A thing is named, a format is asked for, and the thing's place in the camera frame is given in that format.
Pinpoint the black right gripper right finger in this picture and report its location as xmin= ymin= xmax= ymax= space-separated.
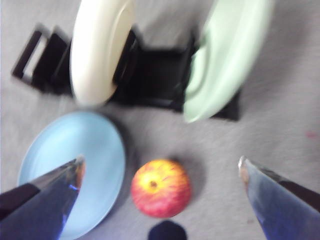
xmin=238 ymin=155 xmax=320 ymax=240

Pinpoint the red apple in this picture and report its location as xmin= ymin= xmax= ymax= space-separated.
xmin=130 ymin=158 xmax=193 ymax=218

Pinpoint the cream white plate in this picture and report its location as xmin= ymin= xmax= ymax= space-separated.
xmin=69 ymin=0 xmax=137 ymax=106

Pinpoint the black plate rack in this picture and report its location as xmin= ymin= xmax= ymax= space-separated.
xmin=10 ymin=23 xmax=242 ymax=122

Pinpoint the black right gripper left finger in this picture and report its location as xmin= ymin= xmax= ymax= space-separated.
xmin=0 ymin=154 xmax=86 ymax=240

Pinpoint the black rounded camera housing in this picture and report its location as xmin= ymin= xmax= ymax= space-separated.
xmin=147 ymin=220 xmax=189 ymax=240

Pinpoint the green plate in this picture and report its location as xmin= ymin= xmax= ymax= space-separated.
xmin=183 ymin=0 xmax=274 ymax=124

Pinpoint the blue plate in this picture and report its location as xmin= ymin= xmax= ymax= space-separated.
xmin=17 ymin=110 xmax=127 ymax=240

